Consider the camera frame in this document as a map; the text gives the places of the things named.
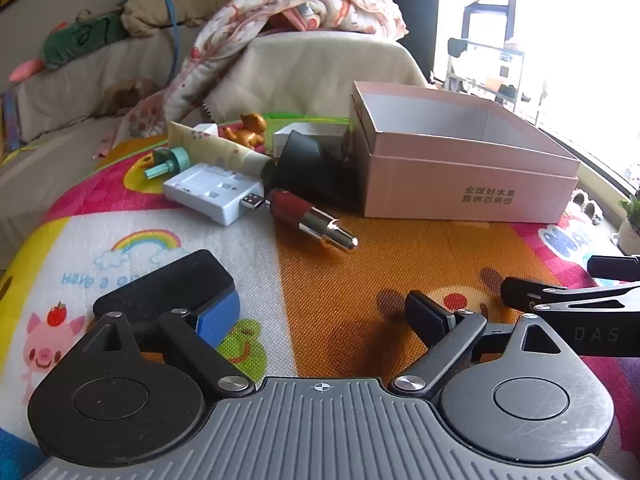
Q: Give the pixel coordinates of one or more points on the white carton box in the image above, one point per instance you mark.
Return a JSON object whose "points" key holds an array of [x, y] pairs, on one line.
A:
{"points": [[320, 134]]}

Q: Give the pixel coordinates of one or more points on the potted plant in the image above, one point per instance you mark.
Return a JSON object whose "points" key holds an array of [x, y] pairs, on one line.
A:
{"points": [[631, 225]]}

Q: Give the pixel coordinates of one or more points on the small white box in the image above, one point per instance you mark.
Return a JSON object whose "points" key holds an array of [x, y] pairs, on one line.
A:
{"points": [[205, 131]]}

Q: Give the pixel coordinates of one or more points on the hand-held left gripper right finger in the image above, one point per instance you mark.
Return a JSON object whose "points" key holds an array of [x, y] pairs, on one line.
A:
{"points": [[425, 317]]}

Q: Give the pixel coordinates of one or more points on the beige slipper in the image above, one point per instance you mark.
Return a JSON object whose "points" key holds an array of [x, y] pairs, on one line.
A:
{"points": [[587, 205]]}

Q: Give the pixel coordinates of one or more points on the beige pillow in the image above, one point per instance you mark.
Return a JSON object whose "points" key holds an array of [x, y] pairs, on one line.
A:
{"points": [[200, 2]]}

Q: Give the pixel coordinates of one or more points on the beige covered sofa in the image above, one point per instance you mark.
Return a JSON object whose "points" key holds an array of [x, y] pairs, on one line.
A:
{"points": [[310, 70]]}

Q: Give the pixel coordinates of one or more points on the cream cosmetic tube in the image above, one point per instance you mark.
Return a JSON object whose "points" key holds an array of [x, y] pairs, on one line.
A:
{"points": [[220, 152]]}

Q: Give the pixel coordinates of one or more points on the floral pink blanket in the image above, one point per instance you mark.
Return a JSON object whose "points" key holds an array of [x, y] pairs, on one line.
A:
{"points": [[225, 35]]}

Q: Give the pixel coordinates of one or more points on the white battery charger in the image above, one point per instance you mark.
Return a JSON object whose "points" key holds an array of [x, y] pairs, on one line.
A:
{"points": [[210, 190]]}

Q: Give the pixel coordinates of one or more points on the golden bear figurine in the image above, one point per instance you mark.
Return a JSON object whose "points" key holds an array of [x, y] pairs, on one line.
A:
{"points": [[250, 132]]}

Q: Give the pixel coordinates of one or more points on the red lipstick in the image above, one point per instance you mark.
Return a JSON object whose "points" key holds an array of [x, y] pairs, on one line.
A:
{"points": [[295, 207]]}

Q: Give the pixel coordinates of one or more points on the teal plastic gadget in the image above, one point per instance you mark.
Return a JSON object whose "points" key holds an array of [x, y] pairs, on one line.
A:
{"points": [[172, 160]]}

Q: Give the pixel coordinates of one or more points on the black hair dryer nozzle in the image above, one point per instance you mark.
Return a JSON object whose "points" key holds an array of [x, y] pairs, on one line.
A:
{"points": [[310, 165]]}

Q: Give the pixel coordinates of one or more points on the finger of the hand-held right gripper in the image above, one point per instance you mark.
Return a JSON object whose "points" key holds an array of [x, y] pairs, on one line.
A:
{"points": [[530, 292], [617, 267]]}

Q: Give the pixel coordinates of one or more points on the pink soft toy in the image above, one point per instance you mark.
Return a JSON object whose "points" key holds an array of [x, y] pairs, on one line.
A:
{"points": [[25, 70]]}

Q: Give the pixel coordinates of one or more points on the metal rack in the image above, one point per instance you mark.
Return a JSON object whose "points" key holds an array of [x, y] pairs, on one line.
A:
{"points": [[500, 75]]}

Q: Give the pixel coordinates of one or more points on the colourful cartoon play mat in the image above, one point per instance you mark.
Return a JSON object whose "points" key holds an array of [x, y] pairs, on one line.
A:
{"points": [[320, 270]]}

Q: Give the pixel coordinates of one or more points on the green plush toy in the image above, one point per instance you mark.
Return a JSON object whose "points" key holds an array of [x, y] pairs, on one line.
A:
{"points": [[75, 40]]}

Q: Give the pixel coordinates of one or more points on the colourful cartoon bag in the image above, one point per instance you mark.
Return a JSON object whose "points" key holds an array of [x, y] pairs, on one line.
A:
{"points": [[9, 120]]}

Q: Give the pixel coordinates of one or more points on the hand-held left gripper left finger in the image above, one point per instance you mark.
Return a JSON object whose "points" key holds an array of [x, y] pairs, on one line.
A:
{"points": [[220, 317]]}

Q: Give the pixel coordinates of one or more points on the pink cardboard box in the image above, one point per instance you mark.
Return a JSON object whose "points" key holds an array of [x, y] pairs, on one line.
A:
{"points": [[450, 180]]}

